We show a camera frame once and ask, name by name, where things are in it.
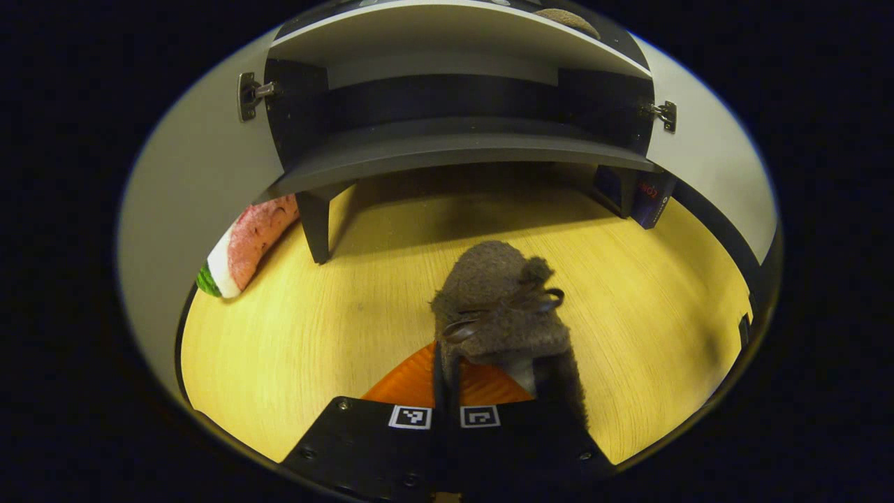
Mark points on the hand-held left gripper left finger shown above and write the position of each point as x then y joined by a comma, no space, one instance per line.
438,388

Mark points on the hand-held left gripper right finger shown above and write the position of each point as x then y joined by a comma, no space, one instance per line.
517,447

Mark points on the brown fuzzy shoe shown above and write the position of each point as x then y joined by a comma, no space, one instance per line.
569,21
496,293

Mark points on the white and grey shoe cabinet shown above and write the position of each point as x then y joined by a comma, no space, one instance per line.
454,147

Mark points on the watermelon slice plush toy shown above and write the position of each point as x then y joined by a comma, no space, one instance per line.
251,241

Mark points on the navy book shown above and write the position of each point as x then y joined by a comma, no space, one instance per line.
653,202

